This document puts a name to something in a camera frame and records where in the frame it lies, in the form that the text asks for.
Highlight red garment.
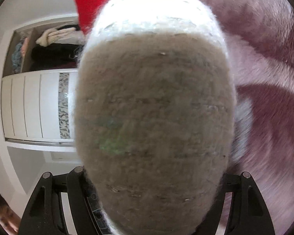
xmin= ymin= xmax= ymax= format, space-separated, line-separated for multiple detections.
xmin=72 ymin=0 xmax=153 ymax=35

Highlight floral purple blanket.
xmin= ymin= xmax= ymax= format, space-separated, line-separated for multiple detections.
xmin=171 ymin=0 xmax=294 ymax=235

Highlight person's head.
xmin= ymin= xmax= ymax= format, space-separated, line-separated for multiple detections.
xmin=0 ymin=188 xmax=20 ymax=235

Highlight white wardrobe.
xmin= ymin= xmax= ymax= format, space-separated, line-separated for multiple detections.
xmin=0 ymin=15 xmax=86 ymax=174

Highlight stack of folded clothes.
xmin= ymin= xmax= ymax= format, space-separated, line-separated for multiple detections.
xmin=11 ymin=36 xmax=31 ymax=74

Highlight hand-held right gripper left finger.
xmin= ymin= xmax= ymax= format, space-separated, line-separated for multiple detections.
xmin=19 ymin=166 xmax=107 ymax=235

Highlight clothes on wardrobe shelf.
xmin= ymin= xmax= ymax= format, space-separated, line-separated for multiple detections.
xmin=30 ymin=24 xmax=85 ymax=72

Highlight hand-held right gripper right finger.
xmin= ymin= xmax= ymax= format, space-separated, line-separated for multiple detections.
xmin=193 ymin=171 xmax=276 ymax=235

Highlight beige hanging coat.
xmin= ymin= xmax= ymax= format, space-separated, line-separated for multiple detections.
xmin=35 ymin=27 xmax=85 ymax=47

